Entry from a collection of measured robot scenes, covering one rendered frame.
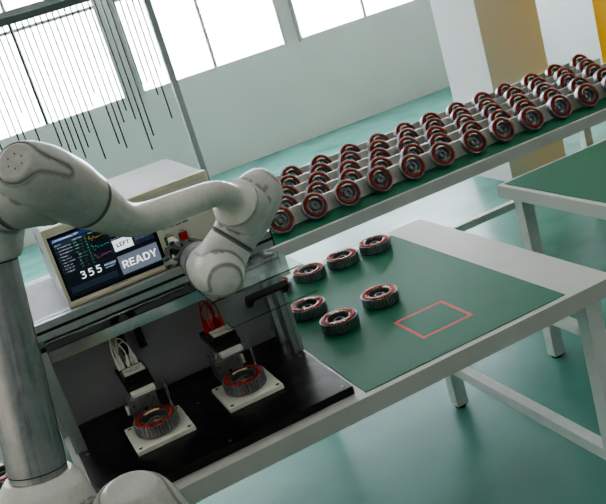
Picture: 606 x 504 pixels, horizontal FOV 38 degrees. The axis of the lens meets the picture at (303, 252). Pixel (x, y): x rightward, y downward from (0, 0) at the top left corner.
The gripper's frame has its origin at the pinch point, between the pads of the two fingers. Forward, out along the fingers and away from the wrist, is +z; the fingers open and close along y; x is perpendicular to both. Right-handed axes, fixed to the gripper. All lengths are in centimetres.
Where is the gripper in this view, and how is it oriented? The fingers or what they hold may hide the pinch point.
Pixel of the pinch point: (174, 244)
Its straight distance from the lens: 221.9
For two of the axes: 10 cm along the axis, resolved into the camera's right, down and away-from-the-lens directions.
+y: 8.8, -3.7, 3.1
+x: -2.8, -9.1, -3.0
